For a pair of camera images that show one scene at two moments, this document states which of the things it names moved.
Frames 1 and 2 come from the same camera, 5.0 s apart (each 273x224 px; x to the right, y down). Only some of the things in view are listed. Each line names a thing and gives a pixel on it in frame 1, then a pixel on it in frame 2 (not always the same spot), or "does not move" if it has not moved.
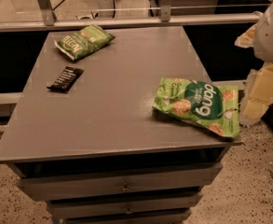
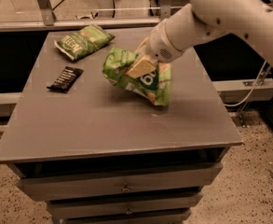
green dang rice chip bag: [200, 104] -> [154, 84]
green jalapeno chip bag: [79, 44] does not move
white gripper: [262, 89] -> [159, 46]
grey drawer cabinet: [85, 136] does not move
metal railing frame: [167, 16] does not move
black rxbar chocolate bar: [66, 80] does not move
